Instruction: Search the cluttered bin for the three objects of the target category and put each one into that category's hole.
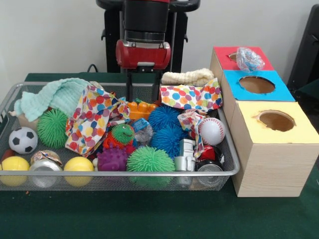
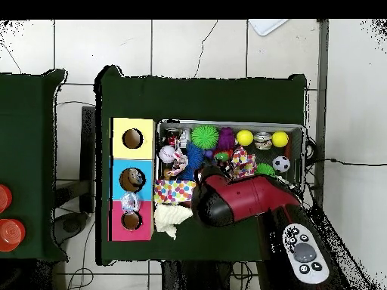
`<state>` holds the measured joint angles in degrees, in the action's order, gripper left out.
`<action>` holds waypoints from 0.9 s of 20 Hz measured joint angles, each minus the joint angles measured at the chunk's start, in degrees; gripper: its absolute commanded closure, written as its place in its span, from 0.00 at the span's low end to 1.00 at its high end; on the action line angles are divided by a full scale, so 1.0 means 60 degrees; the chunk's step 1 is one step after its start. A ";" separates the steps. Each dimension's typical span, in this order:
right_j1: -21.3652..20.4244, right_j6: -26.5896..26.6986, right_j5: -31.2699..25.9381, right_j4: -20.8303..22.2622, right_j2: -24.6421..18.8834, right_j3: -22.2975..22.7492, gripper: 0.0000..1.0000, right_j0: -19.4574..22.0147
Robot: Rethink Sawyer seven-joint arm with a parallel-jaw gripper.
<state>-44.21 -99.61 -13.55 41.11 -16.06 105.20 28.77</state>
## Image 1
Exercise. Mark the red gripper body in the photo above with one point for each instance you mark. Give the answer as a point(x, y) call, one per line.
point(143, 56)

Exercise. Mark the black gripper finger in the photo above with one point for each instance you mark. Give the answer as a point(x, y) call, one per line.
point(129, 84)
point(157, 84)

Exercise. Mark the cream cloth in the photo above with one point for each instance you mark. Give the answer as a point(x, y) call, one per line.
point(187, 76)

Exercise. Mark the polka dot cloth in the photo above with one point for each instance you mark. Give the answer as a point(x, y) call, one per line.
point(92, 119)
point(192, 95)

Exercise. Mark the mint green cloth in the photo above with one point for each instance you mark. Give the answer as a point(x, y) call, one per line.
point(57, 97)

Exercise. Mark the silver toy robot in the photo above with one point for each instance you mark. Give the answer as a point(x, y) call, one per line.
point(185, 155)

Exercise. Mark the silver mesh bin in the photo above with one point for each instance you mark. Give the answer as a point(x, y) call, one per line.
point(162, 178)

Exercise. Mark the wooden box with three holes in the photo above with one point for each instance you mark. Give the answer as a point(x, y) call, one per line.
point(274, 169)

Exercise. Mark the blue spiky ball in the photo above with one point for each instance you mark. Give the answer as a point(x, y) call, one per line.
point(167, 129)

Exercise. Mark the white baseball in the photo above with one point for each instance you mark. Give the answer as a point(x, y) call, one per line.
point(211, 131)

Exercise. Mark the purple spiky toy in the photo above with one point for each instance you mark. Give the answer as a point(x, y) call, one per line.
point(112, 159)

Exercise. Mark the yellow tennis ball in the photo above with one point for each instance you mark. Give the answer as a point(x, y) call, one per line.
point(78, 165)

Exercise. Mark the black and white soccer ball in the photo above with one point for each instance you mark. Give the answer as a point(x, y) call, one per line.
point(23, 140)

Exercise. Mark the dark green table cloth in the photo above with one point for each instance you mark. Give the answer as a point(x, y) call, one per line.
point(149, 214)

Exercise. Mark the smooth yellow ball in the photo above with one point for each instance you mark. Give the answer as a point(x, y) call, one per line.
point(13, 165)

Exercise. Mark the black upright panel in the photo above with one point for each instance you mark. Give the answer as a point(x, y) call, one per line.
point(306, 49)

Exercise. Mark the green covered side table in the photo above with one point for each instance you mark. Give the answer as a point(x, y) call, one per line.
point(311, 88)

